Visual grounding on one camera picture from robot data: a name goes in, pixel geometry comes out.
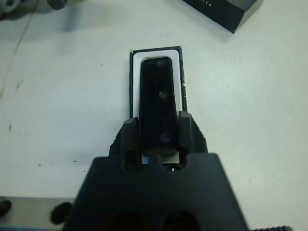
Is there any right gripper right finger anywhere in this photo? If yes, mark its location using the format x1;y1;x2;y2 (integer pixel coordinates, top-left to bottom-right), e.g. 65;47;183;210
178;110;207;155

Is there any slim black camera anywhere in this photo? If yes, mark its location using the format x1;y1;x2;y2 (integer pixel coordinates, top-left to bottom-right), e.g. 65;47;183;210
139;56;180;157

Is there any black box lid with print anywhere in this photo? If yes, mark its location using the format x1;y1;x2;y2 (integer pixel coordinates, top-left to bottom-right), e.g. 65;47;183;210
181;0;265;34

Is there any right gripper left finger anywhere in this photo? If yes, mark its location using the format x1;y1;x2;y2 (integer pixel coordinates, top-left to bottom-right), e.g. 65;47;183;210
109;116;143;170

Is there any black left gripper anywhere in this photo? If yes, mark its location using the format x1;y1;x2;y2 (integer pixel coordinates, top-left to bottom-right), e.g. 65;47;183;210
47;0;67;11

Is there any black box base white insert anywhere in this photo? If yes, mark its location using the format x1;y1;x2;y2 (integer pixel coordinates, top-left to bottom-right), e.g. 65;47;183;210
129;45;188;167

